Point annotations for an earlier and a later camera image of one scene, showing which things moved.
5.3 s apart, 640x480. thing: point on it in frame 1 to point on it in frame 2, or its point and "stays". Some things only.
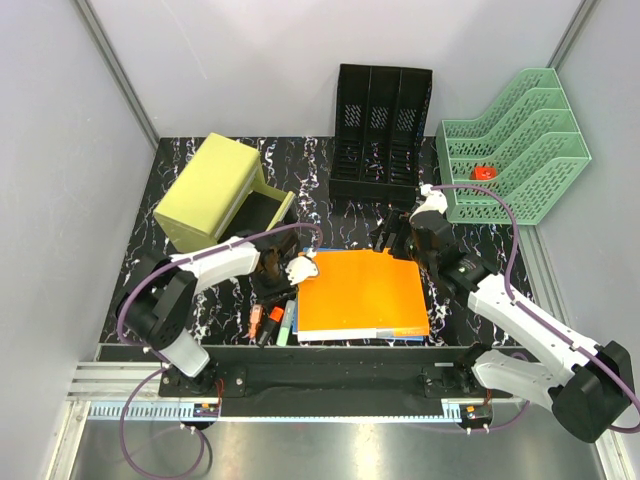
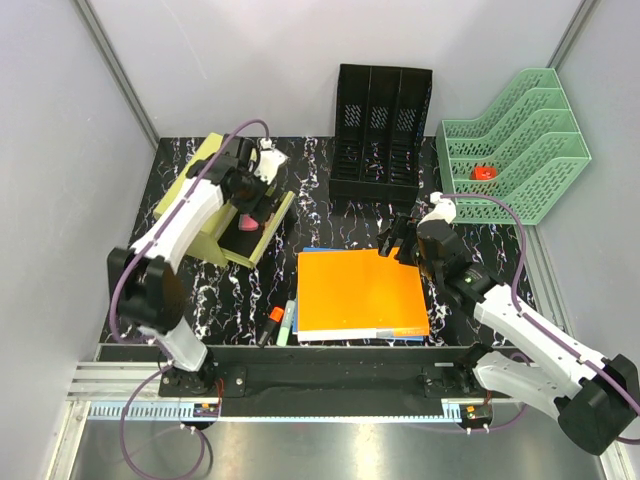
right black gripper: x=399 y=226 stays
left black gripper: x=266 y=295 to x=252 y=208
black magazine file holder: x=380 y=112 stays
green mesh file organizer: x=528 y=144 stays
